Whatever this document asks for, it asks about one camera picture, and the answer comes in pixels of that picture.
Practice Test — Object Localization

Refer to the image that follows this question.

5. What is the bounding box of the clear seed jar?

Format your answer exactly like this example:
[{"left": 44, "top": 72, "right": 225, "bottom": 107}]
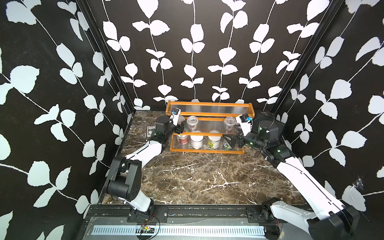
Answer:
[
  {"left": 224, "top": 117, "right": 237, "bottom": 131},
  {"left": 187, "top": 116, "right": 199, "bottom": 131},
  {"left": 178, "top": 116, "right": 186, "bottom": 125}
]

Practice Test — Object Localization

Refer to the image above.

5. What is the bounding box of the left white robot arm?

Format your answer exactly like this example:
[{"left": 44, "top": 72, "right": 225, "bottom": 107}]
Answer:
[{"left": 105, "top": 111, "right": 184, "bottom": 216}]

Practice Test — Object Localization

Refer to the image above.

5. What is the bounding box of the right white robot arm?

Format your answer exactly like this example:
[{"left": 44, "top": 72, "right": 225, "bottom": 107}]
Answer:
[{"left": 223, "top": 113, "right": 360, "bottom": 240}]

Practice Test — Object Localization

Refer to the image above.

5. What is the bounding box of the red tomato seed jar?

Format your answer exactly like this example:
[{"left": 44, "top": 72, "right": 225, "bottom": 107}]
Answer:
[{"left": 177, "top": 135, "right": 189, "bottom": 146}]

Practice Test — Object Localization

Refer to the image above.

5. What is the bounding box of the multicolour label seed jar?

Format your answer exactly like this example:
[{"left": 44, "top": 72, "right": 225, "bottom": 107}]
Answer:
[{"left": 223, "top": 139, "right": 233, "bottom": 151}]

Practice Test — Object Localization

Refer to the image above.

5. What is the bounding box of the white label seed jar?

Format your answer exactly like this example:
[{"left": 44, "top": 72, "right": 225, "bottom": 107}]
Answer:
[{"left": 190, "top": 135, "right": 204, "bottom": 150}]

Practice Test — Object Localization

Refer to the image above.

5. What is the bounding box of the green label seed jar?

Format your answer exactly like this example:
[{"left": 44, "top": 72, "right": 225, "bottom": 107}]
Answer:
[{"left": 207, "top": 136, "right": 221, "bottom": 150}]

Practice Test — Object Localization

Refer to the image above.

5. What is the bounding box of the orange wooden glass shelf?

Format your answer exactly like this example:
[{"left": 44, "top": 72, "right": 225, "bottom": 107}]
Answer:
[{"left": 166, "top": 101, "right": 255, "bottom": 155}]

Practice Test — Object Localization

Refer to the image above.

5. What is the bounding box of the small green circuit board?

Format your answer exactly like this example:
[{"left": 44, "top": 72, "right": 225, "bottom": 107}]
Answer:
[{"left": 140, "top": 226, "right": 155, "bottom": 234}]

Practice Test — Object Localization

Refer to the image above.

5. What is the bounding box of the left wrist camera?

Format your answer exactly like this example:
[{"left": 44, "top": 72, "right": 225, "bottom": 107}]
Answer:
[{"left": 171, "top": 107, "right": 181, "bottom": 126}]

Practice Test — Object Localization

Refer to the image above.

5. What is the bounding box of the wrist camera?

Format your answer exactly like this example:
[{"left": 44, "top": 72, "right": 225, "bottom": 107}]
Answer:
[
  {"left": 171, "top": 107, "right": 181, "bottom": 126},
  {"left": 236, "top": 114, "right": 253, "bottom": 136}
]

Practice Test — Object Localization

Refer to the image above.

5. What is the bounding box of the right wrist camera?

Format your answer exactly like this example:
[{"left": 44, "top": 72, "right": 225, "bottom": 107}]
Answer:
[{"left": 236, "top": 114, "right": 253, "bottom": 136}]

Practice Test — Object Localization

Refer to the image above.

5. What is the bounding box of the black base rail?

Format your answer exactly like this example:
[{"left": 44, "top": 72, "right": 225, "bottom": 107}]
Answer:
[{"left": 86, "top": 205, "right": 285, "bottom": 225}]

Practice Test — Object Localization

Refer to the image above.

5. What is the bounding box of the white slotted cable duct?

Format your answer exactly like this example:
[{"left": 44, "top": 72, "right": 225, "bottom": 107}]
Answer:
[{"left": 91, "top": 225, "right": 265, "bottom": 238}]

